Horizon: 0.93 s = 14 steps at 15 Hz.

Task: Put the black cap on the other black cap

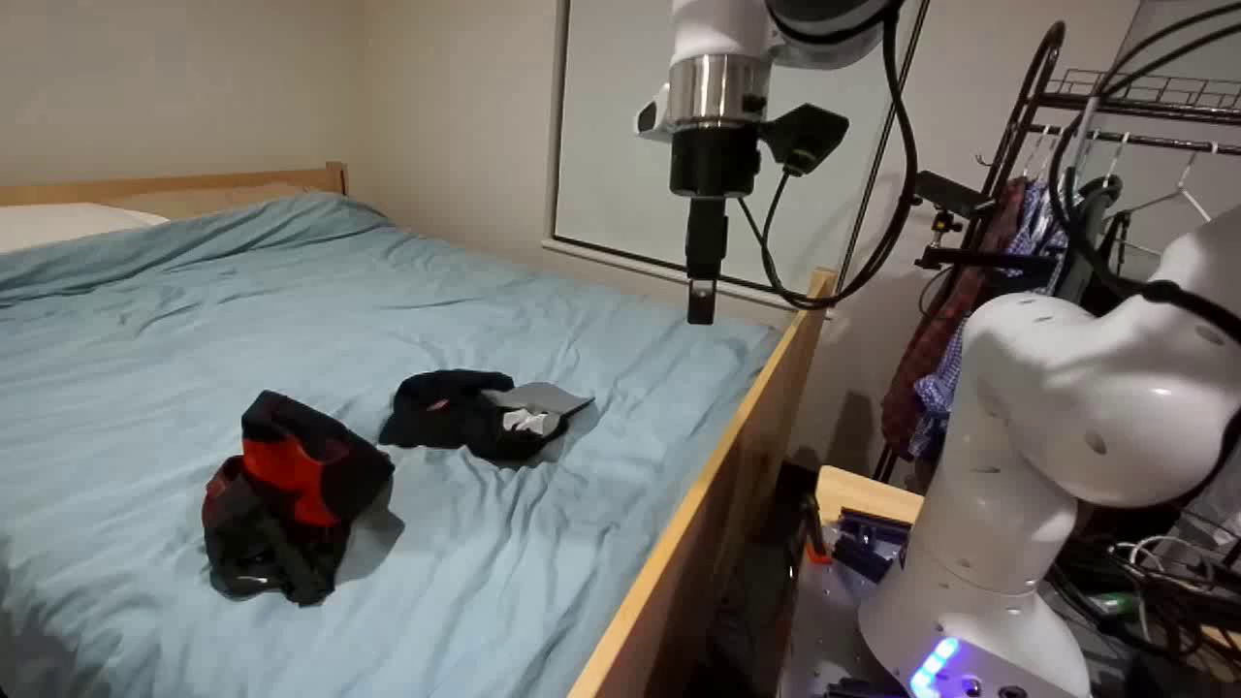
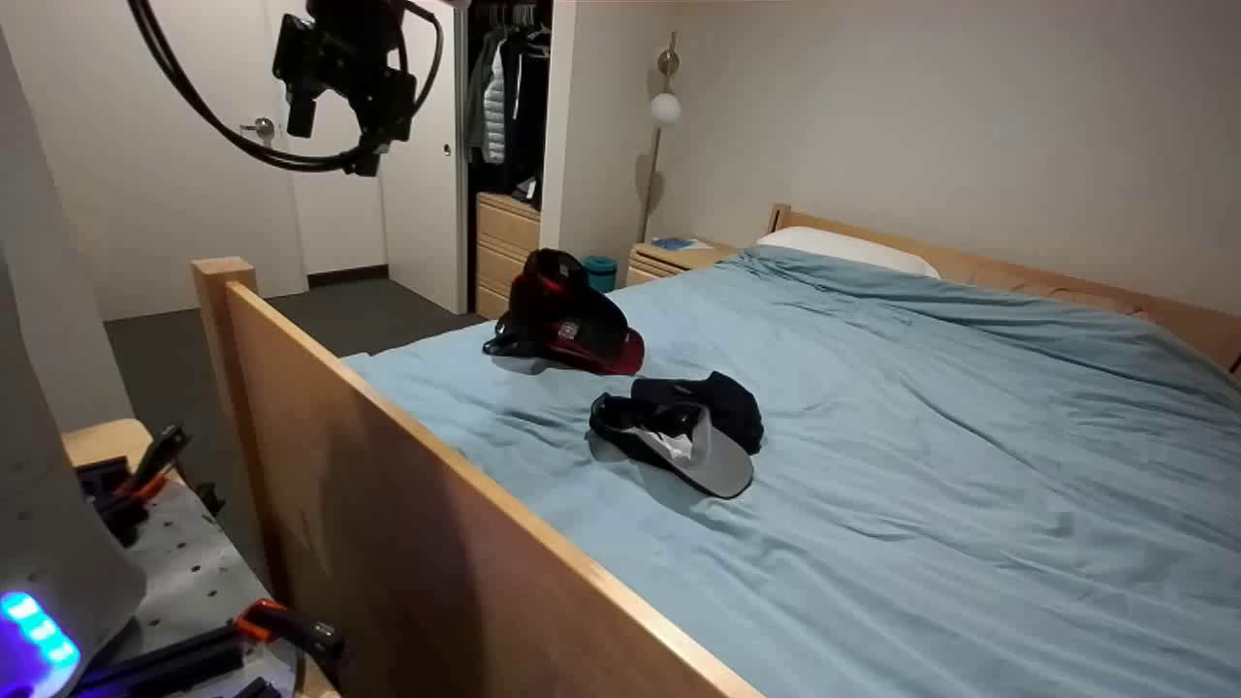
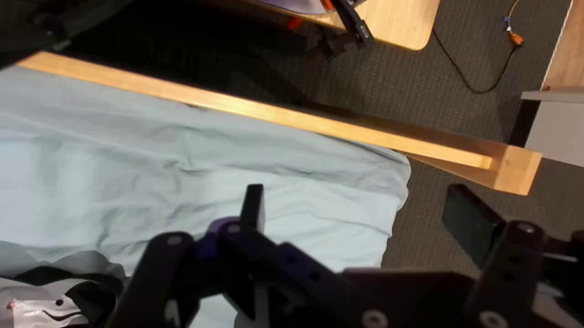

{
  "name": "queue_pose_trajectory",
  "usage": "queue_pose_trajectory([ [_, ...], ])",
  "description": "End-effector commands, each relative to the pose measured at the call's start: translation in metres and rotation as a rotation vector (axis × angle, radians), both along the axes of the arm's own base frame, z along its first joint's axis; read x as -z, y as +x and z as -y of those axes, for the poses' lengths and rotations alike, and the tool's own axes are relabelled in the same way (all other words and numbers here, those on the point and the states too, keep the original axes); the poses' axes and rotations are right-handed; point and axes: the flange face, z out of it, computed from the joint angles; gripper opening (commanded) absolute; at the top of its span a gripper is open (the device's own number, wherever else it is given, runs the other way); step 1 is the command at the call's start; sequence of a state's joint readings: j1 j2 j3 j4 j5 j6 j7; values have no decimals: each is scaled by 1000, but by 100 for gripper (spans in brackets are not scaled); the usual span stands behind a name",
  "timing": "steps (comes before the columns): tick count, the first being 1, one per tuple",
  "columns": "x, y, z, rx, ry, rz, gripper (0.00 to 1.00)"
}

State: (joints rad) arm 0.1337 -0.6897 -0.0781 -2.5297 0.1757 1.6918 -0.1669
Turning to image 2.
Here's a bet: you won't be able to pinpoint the wooden bed frame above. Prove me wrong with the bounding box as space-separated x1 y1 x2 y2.
190 203 1241 698

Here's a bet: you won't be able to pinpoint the light blue bedsheet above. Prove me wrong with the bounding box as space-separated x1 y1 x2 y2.
343 245 1241 698

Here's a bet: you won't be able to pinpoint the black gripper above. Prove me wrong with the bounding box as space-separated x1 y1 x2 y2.
308 0 423 180

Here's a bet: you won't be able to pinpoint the black cap with gray brim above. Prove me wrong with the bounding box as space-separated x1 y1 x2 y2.
585 369 767 506

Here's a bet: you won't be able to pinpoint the white pillow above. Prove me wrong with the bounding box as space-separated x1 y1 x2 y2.
753 226 945 285

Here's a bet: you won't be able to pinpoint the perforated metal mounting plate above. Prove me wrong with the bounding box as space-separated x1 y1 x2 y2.
117 473 304 698

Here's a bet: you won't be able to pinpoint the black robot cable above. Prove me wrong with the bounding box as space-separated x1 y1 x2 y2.
126 0 449 180

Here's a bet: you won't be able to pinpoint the white closet door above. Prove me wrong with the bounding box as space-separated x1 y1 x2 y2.
376 0 473 317

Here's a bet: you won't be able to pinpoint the wooden dresser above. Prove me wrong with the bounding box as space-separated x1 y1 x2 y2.
473 190 542 323

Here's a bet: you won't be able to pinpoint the teal bin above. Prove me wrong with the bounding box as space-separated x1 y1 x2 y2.
578 252 623 298

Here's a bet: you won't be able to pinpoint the wooden nightstand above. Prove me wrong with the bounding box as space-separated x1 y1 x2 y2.
623 236 737 290

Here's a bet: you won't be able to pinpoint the hanging clothes in closet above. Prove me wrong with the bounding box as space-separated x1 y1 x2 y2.
464 20 555 210

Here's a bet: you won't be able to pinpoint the orange and black clamp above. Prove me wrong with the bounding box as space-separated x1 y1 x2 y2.
74 418 194 548
74 595 349 698

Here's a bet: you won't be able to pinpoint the wall lamp with white globe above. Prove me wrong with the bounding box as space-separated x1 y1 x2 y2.
632 31 687 250

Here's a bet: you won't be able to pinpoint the black cap with red brim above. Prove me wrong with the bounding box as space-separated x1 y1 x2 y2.
482 245 648 379

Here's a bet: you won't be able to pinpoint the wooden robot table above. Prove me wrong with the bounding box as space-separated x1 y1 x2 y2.
60 414 163 479

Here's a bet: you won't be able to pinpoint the white room door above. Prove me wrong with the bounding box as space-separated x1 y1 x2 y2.
265 0 391 281

